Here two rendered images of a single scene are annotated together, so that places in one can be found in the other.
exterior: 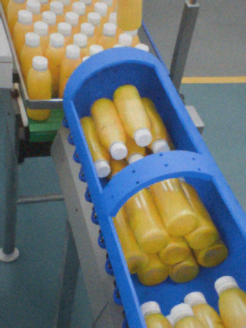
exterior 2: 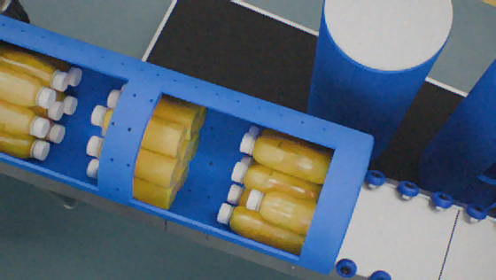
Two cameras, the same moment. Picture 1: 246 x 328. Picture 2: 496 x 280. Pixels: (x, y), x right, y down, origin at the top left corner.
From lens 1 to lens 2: 74 cm
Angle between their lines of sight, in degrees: 41
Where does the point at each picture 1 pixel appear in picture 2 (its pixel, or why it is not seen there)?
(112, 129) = (14, 120)
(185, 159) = (132, 105)
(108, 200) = (116, 193)
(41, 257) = not seen: outside the picture
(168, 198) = (151, 138)
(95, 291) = (142, 216)
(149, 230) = (167, 175)
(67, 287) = not seen: hidden behind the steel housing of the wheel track
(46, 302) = (18, 186)
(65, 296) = not seen: hidden behind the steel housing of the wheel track
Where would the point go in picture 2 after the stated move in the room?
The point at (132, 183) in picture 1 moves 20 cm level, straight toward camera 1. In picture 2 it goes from (124, 169) to (204, 241)
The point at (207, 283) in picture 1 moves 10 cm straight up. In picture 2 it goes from (211, 133) to (207, 119)
